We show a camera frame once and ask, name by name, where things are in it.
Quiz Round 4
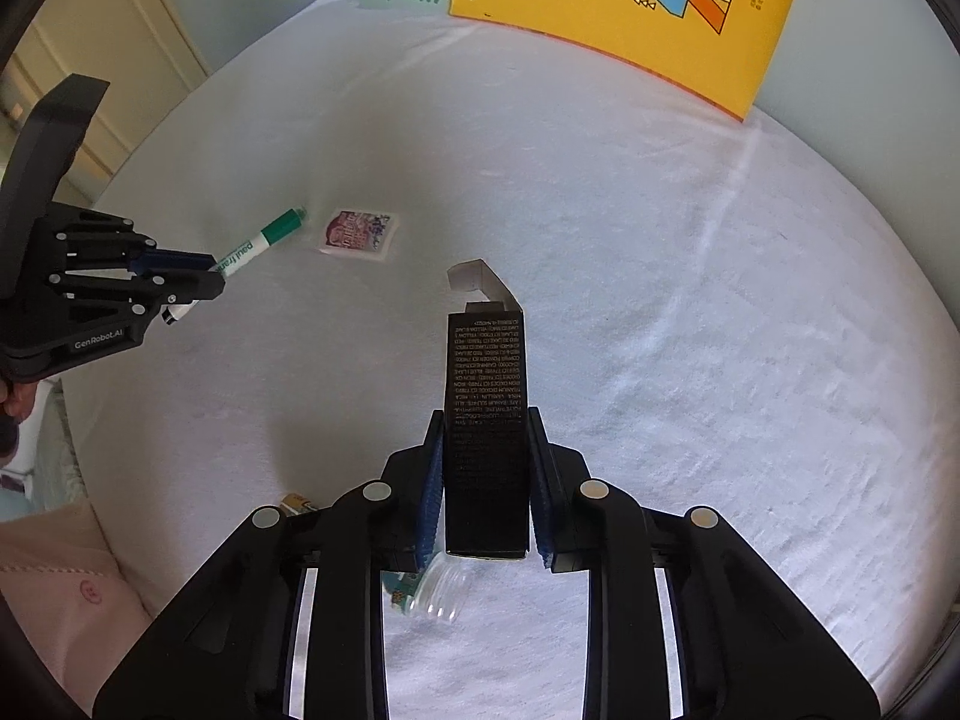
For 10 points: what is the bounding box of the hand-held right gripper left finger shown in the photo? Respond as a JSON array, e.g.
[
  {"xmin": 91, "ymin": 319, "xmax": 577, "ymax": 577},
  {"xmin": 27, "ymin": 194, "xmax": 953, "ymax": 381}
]
[{"xmin": 94, "ymin": 409, "xmax": 449, "ymax": 720}]

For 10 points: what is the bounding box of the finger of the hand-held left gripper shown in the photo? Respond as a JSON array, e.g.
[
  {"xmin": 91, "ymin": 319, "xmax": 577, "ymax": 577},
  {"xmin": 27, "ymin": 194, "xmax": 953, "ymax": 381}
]
[
  {"xmin": 49, "ymin": 272, "xmax": 227, "ymax": 325},
  {"xmin": 45, "ymin": 204, "xmax": 220, "ymax": 275}
]

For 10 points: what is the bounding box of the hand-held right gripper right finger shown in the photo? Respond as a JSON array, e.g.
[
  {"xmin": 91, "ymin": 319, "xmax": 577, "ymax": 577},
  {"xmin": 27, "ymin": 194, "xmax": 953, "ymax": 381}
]
[{"xmin": 525, "ymin": 405, "xmax": 880, "ymax": 720}]

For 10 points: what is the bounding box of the black slim box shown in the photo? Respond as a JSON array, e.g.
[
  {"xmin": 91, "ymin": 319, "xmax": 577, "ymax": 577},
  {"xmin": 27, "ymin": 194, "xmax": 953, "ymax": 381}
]
[{"xmin": 442, "ymin": 260, "xmax": 533, "ymax": 562}]

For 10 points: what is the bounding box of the green white marker pen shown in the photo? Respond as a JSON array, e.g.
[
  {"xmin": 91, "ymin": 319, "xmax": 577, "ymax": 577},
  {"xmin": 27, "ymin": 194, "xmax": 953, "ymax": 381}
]
[{"xmin": 163, "ymin": 206, "xmax": 308, "ymax": 327}]

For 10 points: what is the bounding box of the person's left hand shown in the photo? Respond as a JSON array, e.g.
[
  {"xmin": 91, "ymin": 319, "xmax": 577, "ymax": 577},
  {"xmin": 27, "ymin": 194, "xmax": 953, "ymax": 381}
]
[{"xmin": 0, "ymin": 381, "xmax": 40, "ymax": 422}]

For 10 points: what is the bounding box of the cream door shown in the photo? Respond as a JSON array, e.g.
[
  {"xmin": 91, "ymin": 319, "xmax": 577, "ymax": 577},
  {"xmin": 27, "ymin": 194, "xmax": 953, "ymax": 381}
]
[{"xmin": 0, "ymin": 0, "xmax": 209, "ymax": 192}]

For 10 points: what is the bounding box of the colourful printed sachet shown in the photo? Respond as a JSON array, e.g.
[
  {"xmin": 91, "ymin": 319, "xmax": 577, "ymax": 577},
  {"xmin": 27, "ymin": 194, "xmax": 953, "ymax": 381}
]
[{"xmin": 315, "ymin": 210, "xmax": 396, "ymax": 262}]

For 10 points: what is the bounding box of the pale printed cloth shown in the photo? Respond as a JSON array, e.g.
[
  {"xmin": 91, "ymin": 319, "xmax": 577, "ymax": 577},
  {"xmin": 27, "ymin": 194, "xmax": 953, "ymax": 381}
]
[{"xmin": 0, "ymin": 375, "xmax": 92, "ymax": 520}]

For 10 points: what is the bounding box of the pink cloth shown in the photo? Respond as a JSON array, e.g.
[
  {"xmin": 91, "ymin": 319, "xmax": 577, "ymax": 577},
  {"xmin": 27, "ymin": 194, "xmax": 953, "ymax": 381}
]
[{"xmin": 0, "ymin": 502, "xmax": 156, "ymax": 720}]

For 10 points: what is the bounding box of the yellow picture book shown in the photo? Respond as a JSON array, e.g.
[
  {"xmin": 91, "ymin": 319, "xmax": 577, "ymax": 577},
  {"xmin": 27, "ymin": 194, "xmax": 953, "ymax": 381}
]
[{"xmin": 448, "ymin": 0, "xmax": 811, "ymax": 123}]

